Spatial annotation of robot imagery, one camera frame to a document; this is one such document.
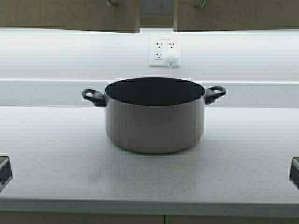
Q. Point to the steel pot with black handles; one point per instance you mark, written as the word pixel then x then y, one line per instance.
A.
pixel 154 115

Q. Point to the cabinet door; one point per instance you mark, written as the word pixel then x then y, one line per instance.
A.
pixel 85 15
pixel 235 15

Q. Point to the upper cabinet shelf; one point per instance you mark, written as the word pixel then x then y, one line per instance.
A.
pixel 156 13

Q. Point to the white power plug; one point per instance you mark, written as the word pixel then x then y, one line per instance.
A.
pixel 172 61

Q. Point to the white wall outlet plate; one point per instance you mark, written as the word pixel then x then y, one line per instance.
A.
pixel 161 46

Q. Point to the left upper door handle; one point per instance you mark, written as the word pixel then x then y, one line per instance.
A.
pixel 112 3

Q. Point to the door handle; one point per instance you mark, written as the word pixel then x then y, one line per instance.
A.
pixel 112 3
pixel 200 4

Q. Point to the right upper door handle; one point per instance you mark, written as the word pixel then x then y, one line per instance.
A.
pixel 200 4

